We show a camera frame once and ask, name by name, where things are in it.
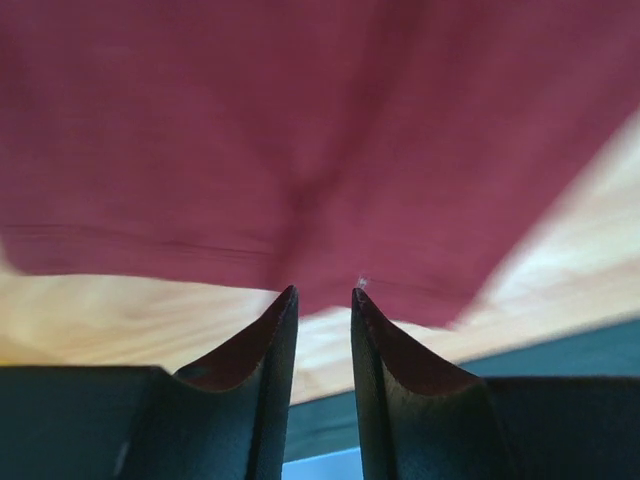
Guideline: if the dark red t-shirt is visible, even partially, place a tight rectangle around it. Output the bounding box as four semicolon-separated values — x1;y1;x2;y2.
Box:
1;0;639;326

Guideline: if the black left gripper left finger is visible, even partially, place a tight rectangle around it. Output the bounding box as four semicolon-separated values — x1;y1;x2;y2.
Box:
1;287;298;479

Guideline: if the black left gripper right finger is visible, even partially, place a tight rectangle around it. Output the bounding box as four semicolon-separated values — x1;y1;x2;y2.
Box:
351;289;639;479

